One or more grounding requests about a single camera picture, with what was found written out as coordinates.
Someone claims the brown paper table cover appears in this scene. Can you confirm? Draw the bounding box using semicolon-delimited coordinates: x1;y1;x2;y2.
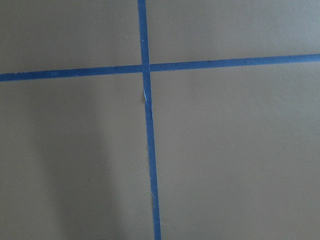
0;0;320;240

